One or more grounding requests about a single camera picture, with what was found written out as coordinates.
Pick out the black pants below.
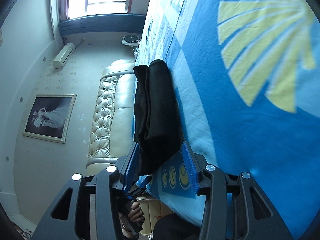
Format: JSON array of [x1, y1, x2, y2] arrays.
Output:
[[133, 60, 183, 176]]

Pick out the beige bedside cabinet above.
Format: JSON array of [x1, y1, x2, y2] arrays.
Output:
[[137, 194, 173, 236]]

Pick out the cream tufted leather headboard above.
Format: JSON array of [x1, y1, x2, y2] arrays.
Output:
[[86, 60, 136, 176]]

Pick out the framed wedding photo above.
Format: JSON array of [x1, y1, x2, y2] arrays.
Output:
[[23, 94, 76, 144]]

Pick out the blue patterned bedspread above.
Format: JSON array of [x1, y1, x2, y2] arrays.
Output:
[[137, 0, 319, 239]]

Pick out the white desk fan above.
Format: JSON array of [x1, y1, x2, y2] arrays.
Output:
[[121, 34, 141, 47]]

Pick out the dark blue curtain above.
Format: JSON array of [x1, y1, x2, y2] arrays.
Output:
[[58, 14, 146, 36]]

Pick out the white wall air conditioner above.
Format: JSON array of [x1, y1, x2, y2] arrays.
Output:
[[53, 42, 75, 69]]

